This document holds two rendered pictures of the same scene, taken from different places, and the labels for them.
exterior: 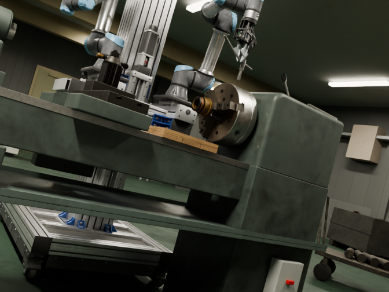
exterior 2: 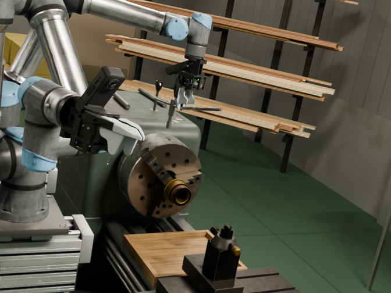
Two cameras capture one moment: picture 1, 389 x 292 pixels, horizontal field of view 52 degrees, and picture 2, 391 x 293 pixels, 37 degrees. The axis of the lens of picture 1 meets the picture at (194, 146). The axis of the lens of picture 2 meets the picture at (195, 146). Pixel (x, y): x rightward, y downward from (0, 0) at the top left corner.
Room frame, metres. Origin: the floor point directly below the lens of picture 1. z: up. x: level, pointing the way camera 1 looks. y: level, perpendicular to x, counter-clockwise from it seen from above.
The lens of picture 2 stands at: (1.76, 2.02, 1.87)
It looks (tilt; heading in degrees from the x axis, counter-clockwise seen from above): 17 degrees down; 275
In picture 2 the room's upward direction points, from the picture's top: 11 degrees clockwise
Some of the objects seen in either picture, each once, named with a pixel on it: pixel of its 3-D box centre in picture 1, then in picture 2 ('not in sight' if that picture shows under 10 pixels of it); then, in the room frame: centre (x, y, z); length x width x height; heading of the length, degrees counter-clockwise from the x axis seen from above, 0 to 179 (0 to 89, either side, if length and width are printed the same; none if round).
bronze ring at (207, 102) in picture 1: (202, 106); (177, 192); (1.98, 0.01, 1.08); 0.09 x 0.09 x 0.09; 35
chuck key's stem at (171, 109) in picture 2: (241, 69); (170, 114); (2.07, -0.13, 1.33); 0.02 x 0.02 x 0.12
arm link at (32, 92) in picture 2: not in sight; (44, 99); (2.20, 0.88, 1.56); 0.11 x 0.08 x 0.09; 144
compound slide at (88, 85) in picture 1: (109, 92); (212, 277); (1.78, 0.43, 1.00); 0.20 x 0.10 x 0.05; 125
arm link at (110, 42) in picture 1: (112, 46); (23, 154); (2.33, 0.62, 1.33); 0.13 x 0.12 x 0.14; 54
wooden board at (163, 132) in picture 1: (170, 137); (183, 256); (1.90, 0.12, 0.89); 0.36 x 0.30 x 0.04; 35
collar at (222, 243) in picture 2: (113, 61); (224, 240); (1.77, 0.45, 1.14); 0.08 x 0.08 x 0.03
